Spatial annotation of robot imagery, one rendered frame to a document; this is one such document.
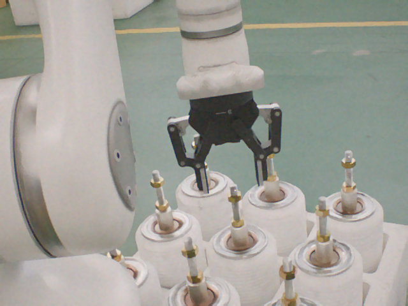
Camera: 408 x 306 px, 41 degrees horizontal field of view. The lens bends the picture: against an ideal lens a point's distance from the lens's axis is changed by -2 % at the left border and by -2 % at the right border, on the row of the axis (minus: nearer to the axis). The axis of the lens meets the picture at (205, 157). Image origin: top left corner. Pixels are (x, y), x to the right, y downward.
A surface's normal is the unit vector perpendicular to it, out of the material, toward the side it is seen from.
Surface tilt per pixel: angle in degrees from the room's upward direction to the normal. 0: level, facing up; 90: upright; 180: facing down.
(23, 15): 90
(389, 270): 0
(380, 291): 0
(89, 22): 74
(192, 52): 82
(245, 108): 90
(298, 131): 0
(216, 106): 90
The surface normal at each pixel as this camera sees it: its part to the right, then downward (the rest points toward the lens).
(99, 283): 0.17, -0.88
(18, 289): 0.60, -0.63
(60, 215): 0.13, 0.51
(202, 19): -0.17, 0.48
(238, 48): 0.72, 0.09
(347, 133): -0.14, -0.87
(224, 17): 0.48, 0.36
